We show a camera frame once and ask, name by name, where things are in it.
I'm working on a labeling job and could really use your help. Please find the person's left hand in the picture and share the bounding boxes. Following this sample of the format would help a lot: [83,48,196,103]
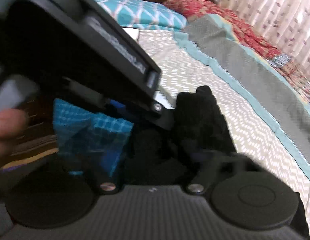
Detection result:
[0,110,29,173]

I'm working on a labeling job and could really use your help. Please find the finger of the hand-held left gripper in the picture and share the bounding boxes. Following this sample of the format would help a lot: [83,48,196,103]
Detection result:
[149,99,176,131]
[109,99,135,120]

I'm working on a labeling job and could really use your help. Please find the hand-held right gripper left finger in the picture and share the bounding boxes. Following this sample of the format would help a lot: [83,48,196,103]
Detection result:
[89,169,119,194]

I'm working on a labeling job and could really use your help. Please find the teal lattice pillow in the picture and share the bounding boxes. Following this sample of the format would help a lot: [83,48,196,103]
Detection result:
[87,0,187,30]

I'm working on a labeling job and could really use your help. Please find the printed patterned bedsheet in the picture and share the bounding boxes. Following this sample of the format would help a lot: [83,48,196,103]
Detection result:
[53,14,310,220]

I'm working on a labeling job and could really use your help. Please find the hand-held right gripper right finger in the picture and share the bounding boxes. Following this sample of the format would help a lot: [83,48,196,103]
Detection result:
[187,150,248,195]

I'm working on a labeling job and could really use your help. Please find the floral patchwork quilt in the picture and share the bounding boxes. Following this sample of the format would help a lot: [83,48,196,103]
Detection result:
[163,0,310,110]

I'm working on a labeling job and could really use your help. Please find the beige leaf print curtain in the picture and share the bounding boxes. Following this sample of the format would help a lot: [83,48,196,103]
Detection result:
[217,0,310,80]

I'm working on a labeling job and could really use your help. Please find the black pants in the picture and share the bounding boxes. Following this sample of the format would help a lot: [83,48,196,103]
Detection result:
[120,85,237,187]

